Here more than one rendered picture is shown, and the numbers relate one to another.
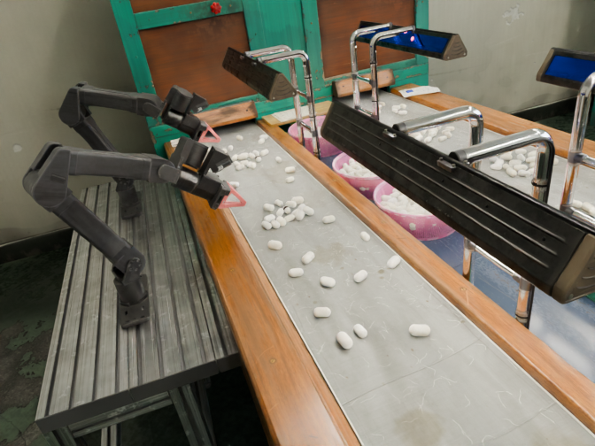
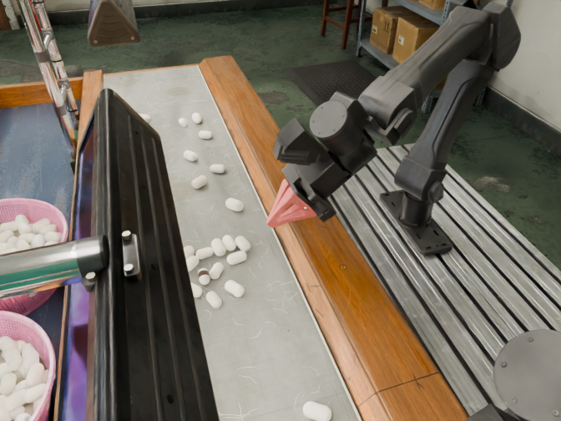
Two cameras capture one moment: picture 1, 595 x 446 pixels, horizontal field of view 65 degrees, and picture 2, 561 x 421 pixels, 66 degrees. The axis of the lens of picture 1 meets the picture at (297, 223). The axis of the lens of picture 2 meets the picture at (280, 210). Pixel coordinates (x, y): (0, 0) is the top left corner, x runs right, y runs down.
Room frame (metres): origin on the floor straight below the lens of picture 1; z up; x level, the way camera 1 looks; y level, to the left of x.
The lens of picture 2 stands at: (1.68, 0.14, 1.28)
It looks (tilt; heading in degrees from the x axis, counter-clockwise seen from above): 39 degrees down; 178
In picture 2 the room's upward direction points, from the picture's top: straight up
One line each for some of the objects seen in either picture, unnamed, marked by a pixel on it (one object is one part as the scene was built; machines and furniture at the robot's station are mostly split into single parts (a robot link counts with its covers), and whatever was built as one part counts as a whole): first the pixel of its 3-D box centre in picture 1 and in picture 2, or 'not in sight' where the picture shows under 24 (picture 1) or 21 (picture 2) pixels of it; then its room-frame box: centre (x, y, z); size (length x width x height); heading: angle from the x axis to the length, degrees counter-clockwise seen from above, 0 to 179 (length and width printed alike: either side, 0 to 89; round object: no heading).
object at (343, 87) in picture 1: (364, 82); not in sight; (2.18, -0.41, 0.83); 0.30 x 0.06 x 0.07; 106
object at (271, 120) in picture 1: (301, 113); not in sight; (2.03, -0.09, 0.77); 0.33 x 0.15 x 0.01; 106
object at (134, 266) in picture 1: (125, 265); (421, 184); (0.98, 0.44, 0.77); 0.09 x 0.06 x 0.06; 36
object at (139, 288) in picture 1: (130, 288); (416, 207); (0.97, 0.44, 0.71); 0.20 x 0.07 x 0.08; 14
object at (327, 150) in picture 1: (321, 136); not in sight; (1.82, -0.15, 0.72); 0.27 x 0.27 x 0.10
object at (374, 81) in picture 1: (384, 91); not in sight; (1.71, -0.39, 0.90); 0.20 x 0.19 x 0.45; 16
